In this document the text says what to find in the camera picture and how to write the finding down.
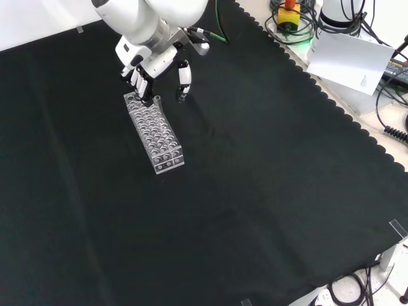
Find coiled black cable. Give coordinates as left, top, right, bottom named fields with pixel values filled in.
left=383, top=125, right=408, bottom=143

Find green cable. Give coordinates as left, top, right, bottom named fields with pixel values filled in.
left=214, top=0, right=231, bottom=45

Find white board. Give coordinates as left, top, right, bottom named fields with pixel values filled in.
left=306, top=31, right=396, bottom=96

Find yellow stop button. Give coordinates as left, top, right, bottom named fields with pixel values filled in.
left=277, top=0, right=302, bottom=33

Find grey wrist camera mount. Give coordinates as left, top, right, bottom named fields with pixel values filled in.
left=182, top=26, right=211, bottom=56

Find thin black cable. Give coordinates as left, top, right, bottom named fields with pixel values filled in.
left=374, top=78, right=408, bottom=129

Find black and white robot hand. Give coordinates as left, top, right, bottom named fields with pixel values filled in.
left=115, top=34, right=193, bottom=108

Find black power adapter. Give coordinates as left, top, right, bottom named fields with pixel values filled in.
left=381, top=58, right=408, bottom=86

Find white box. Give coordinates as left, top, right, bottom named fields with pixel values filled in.
left=379, top=241, right=408, bottom=272

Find black cloth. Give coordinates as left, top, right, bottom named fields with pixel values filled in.
left=0, top=0, right=408, bottom=306

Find black cable bundle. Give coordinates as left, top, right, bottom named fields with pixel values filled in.
left=327, top=263, right=408, bottom=306

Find pale grey base plate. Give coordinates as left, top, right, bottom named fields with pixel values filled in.
left=286, top=40, right=377, bottom=116

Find clear test tube rack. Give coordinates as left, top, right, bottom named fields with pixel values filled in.
left=123, top=91, right=186, bottom=175

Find white power strip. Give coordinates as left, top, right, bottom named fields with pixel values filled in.
left=307, top=288, right=334, bottom=306

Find black cable loops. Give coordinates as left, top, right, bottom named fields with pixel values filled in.
left=264, top=0, right=321, bottom=45

